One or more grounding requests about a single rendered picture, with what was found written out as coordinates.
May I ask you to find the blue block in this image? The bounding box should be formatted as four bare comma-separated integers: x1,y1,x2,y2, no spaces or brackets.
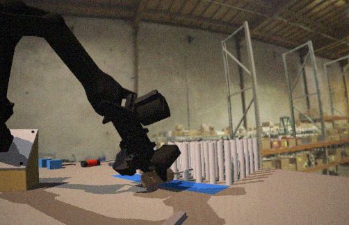
47,159,62,169
38,158,52,167

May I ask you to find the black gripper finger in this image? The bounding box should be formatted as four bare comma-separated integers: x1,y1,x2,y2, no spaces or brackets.
139,160,154,172
148,164,167,182

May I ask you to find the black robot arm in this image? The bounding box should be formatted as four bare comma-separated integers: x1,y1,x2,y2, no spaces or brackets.
0,0,170,176

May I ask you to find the blue tape strip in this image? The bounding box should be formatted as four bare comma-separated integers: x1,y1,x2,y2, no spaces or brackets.
112,174,229,194

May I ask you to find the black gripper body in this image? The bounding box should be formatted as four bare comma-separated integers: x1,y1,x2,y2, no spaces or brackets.
120,127,181,169

